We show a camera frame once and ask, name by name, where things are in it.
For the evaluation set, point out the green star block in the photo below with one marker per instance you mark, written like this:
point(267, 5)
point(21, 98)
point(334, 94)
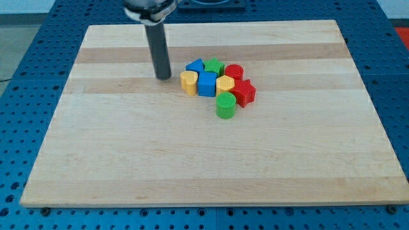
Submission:
point(214, 65)

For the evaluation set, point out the light wooden board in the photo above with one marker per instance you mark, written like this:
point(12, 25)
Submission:
point(119, 137)

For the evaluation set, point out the yellow hexagon block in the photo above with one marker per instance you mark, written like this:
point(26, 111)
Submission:
point(224, 84)

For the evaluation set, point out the blue cube block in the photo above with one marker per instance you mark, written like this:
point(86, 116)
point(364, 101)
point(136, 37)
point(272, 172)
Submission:
point(206, 84)

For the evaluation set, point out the red star block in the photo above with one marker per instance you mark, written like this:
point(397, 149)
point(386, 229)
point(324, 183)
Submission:
point(244, 92)

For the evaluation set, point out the blue triangle block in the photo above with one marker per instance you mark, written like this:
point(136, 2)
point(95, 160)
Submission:
point(195, 66)

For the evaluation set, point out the yellow heart block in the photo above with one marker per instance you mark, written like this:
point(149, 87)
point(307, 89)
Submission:
point(188, 81)

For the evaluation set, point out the red cylinder block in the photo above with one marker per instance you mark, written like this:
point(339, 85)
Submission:
point(234, 71)

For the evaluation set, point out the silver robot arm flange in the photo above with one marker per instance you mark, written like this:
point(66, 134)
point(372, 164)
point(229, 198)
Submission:
point(149, 12)

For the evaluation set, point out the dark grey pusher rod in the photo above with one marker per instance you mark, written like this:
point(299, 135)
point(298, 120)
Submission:
point(159, 52)

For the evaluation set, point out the green cylinder block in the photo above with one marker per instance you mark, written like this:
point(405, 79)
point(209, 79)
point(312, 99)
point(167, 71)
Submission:
point(225, 105)

